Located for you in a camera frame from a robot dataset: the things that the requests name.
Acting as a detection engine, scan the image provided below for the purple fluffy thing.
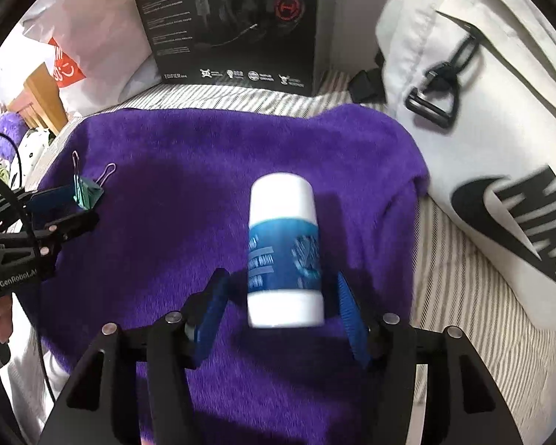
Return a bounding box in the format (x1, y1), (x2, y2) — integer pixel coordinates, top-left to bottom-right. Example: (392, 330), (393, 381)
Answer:
(0, 110), (27, 159)

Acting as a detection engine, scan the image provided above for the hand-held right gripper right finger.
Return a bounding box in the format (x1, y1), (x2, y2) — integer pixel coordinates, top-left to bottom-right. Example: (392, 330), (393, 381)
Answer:
(336, 271), (524, 445)

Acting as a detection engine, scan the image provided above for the black headphone box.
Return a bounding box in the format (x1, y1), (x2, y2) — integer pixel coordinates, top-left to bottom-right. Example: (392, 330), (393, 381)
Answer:
(126, 0), (334, 96)

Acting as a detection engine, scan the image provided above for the white bottle with blue label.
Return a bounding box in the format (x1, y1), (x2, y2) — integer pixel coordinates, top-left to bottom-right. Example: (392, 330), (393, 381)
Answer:
(245, 172), (327, 330)

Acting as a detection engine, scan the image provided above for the green binder clip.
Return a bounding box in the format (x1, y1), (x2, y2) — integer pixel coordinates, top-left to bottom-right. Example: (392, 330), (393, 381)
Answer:
(71, 151), (118, 210)

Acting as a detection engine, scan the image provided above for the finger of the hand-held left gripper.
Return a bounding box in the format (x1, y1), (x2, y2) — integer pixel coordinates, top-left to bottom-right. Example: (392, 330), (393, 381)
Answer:
(0, 211), (100, 261)
(0, 184), (82, 224)

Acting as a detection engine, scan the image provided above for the white plastic bag red label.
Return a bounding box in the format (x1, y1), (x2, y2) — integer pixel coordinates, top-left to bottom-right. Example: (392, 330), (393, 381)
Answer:
(0, 0), (160, 116)

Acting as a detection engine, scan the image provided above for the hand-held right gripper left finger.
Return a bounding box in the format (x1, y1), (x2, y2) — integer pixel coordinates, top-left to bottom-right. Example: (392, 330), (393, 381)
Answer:
(37, 268), (232, 445)

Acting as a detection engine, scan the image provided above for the wooden furniture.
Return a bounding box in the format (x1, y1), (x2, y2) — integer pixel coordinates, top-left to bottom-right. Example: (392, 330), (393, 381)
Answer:
(9, 62), (66, 135)

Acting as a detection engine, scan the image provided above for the black cable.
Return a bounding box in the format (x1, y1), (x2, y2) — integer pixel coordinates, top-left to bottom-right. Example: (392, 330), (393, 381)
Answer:
(0, 132), (59, 404)

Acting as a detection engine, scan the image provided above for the purple towel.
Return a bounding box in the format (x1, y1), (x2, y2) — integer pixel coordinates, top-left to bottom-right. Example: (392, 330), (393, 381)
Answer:
(25, 102), (429, 445)

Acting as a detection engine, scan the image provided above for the striped bed sheet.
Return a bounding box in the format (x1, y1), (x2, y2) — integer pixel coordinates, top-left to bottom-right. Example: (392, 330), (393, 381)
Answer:
(0, 67), (556, 445)

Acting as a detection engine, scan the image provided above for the white waist bag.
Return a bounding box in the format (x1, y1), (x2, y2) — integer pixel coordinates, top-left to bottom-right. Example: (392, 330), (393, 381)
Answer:
(350, 0), (556, 331)

